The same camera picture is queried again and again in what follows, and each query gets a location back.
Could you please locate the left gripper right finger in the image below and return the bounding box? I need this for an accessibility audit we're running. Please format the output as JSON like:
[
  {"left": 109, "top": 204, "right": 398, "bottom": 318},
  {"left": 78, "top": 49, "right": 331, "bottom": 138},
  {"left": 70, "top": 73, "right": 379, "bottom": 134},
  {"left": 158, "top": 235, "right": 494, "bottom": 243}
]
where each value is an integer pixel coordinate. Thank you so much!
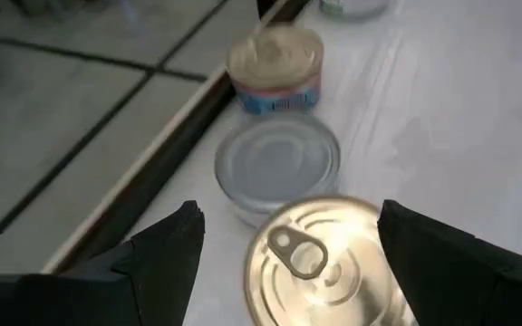
[{"left": 376, "top": 198, "right": 522, "bottom": 326}]

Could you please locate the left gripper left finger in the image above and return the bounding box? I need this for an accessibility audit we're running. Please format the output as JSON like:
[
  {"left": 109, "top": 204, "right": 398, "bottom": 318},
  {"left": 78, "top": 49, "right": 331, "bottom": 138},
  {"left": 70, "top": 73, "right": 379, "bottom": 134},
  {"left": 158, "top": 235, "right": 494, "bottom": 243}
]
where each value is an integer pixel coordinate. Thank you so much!
[{"left": 0, "top": 200, "right": 207, "bottom": 326}]

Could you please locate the gold-lid salmon can blue label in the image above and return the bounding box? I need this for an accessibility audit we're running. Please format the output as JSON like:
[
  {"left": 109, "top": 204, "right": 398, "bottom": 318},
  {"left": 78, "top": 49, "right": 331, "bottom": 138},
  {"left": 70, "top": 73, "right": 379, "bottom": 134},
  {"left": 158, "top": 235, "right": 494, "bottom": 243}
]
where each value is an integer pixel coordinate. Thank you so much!
[
  {"left": 225, "top": 24, "right": 325, "bottom": 116},
  {"left": 242, "top": 194, "right": 419, "bottom": 326}
]

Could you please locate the silver-lid tuna can green label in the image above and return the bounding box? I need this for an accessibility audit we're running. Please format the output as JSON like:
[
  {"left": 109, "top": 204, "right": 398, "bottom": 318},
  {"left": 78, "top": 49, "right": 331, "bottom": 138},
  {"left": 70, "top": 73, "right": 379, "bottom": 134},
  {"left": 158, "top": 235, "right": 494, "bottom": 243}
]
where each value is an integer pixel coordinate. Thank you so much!
[
  {"left": 214, "top": 111, "right": 342, "bottom": 229},
  {"left": 318, "top": 0, "right": 392, "bottom": 22}
]

